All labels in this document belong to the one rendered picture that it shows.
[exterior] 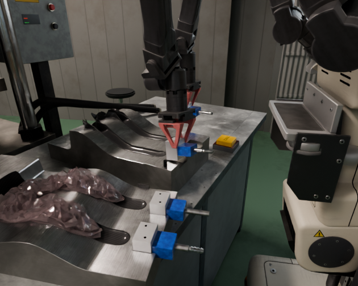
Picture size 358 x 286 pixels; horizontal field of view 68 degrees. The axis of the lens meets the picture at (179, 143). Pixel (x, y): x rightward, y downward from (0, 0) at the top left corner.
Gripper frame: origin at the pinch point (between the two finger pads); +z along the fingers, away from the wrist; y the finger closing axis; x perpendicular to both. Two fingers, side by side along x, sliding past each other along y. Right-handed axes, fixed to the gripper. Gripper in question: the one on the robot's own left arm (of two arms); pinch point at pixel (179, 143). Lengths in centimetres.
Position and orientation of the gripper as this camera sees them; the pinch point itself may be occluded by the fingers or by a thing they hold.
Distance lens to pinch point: 74.7
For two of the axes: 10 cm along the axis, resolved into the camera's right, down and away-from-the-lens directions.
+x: 8.8, 0.8, -4.8
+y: -4.8, 2.5, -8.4
